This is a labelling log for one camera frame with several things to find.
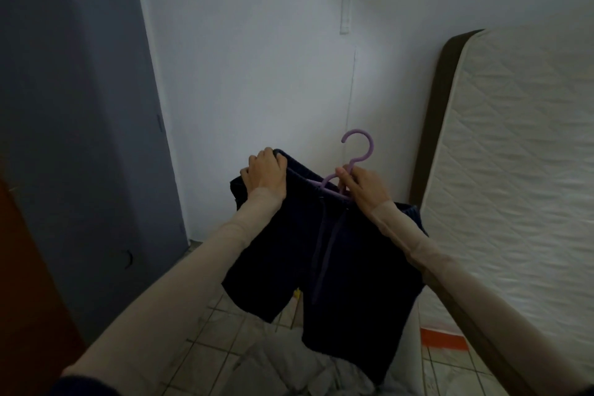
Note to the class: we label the person's right fingers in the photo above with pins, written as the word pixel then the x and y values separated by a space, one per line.
pixel 348 180

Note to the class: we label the grey wardrobe door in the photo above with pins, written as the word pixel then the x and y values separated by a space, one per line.
pixel 79 131

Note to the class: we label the person's right forearm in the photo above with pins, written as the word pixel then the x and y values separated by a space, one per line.
pixel 468 298

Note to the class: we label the reddish brown wooden door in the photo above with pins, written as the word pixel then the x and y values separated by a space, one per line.
pixel 32 298

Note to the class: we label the dark navy shorts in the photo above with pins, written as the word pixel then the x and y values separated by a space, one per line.
pixel 334 261

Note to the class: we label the purple plastic clothes hanger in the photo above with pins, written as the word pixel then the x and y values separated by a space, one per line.
pixel 355 159

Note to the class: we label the person's left forearm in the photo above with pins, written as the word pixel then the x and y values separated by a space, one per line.
pixel 185 279

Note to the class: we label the person's left hand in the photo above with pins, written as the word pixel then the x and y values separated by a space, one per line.
pixel 265 175

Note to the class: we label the person's left thumb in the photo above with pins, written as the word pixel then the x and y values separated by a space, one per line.
pixel 244 177

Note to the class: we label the person's right hand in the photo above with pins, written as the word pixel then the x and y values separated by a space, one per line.
pixel 366 189

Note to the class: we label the grey crumpled cloth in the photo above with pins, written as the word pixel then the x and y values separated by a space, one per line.
pixel 297 365

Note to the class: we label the white quilted mattress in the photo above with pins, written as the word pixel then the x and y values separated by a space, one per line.
pixel 515 187

